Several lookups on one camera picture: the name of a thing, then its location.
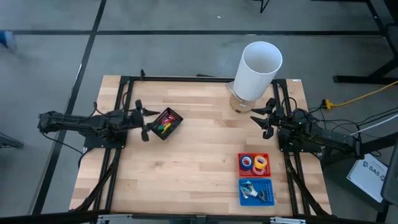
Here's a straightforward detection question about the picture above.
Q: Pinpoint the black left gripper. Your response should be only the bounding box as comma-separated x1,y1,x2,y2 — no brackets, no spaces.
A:
129,99,161,142

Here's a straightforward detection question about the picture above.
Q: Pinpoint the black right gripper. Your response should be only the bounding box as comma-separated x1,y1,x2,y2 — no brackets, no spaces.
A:
250,98,280,140

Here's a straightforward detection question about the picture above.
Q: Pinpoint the yellow tape roll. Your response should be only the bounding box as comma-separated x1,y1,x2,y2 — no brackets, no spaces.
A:
253,154,268,170

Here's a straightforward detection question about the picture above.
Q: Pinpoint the blue tape roll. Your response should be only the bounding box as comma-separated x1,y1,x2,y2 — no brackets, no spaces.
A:
239,155,254,171

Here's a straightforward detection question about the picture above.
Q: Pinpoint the grey staple remover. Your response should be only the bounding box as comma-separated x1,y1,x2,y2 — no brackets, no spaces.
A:
241,186,259,199

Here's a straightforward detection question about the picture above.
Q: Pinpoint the black plastic basket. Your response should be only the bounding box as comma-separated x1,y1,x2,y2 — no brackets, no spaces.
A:
151,107,184,141

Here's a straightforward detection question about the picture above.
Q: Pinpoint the white shade wooden base lamp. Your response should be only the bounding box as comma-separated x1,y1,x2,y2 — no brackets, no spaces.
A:
229,40,284,114

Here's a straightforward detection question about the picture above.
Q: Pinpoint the red plastic basket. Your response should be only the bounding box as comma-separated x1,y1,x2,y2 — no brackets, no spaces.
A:
238,152,272,178

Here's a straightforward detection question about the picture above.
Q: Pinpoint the blue plastic basket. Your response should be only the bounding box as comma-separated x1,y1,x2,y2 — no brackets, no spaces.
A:
238,177,275,207

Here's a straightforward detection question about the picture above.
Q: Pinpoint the white paper box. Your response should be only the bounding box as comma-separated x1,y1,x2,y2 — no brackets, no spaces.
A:
346,152,389,203

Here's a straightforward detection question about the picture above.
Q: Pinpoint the yellow extension cord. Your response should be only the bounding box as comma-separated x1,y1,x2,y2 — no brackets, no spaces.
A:
322,80,398,110

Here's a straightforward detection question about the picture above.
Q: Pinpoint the black desk leg frame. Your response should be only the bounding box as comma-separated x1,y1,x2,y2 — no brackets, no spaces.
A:
333,0,398,85

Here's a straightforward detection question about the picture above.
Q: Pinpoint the silver metal bracket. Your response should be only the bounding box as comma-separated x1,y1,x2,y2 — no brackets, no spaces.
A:
270,217,307,224
96,214,131,224

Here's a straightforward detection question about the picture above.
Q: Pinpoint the white cable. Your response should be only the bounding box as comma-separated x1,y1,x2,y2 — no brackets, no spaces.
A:
349,113,398,137

